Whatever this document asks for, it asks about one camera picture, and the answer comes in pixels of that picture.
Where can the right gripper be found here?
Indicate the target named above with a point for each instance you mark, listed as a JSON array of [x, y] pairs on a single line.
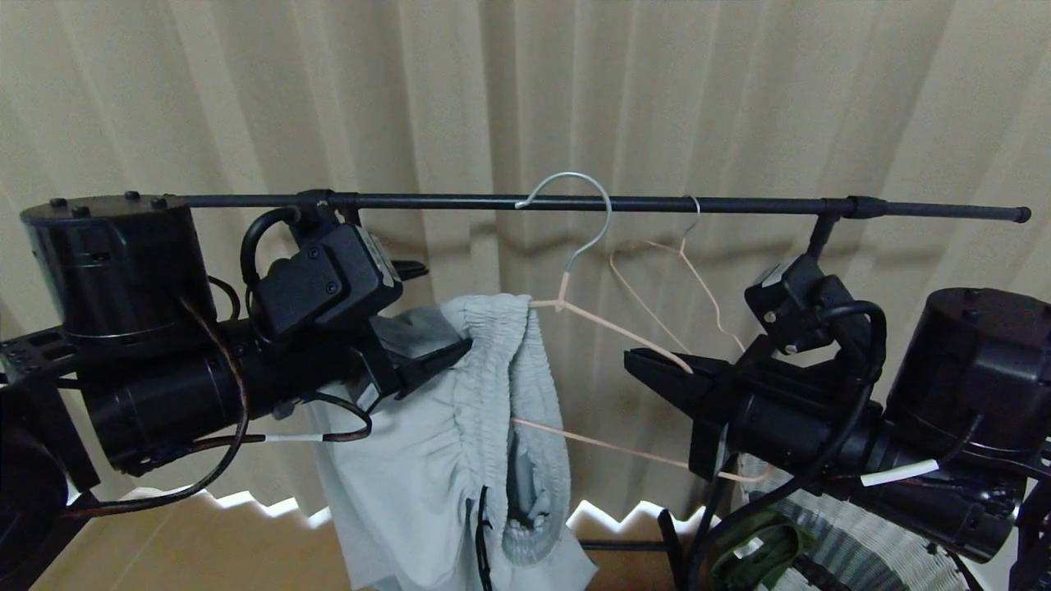
[[788, 435]]

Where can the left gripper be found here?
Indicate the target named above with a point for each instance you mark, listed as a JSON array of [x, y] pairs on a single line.
[[205, 394]]

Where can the pale grey shorts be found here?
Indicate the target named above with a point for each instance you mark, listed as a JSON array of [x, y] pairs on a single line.
[[410, 460]]

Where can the pink clothes hanger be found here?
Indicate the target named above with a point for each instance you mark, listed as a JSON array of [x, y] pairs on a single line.
[[683, 245], [563, 302]]

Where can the white laundry basket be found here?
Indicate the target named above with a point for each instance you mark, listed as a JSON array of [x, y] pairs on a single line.
[[870, 550]]

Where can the black clothes rack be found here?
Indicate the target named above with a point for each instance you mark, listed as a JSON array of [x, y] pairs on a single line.
[[460, 202]]

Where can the green garment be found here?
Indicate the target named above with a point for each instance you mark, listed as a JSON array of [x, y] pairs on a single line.
[[764, 550]]

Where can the beige curtain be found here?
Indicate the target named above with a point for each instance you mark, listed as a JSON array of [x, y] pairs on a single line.
[[410, 98]]

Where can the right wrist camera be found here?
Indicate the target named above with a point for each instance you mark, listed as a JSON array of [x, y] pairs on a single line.
[[788, 295]]

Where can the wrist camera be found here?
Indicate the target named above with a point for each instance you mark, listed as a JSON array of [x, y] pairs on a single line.
[[328, 279], [788, 295]]

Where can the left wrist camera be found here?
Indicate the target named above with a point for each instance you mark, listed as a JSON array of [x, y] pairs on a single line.
[[328, 279]]

